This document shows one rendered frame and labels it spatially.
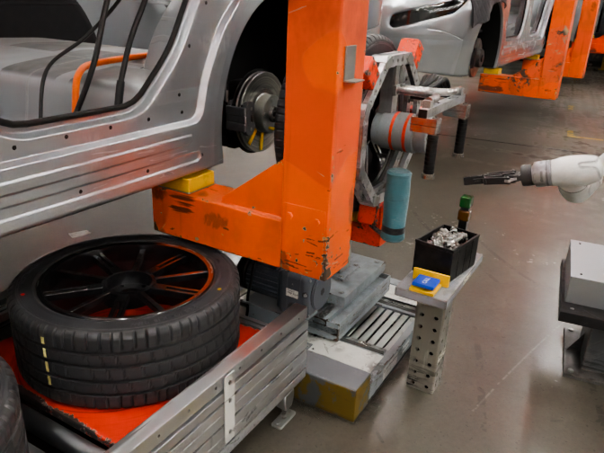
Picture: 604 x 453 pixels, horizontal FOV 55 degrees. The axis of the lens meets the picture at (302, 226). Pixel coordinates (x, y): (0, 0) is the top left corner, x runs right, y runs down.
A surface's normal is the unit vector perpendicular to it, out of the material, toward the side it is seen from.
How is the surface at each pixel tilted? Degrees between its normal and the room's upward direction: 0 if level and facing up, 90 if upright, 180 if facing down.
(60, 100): 80
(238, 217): 90
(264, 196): 90
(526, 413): 0
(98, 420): 0
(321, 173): 90
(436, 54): 105
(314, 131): 90
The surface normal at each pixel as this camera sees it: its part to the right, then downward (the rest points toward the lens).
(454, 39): 0.36, 0.37
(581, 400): 0.04, -0.93
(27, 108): -0.50, 0.14
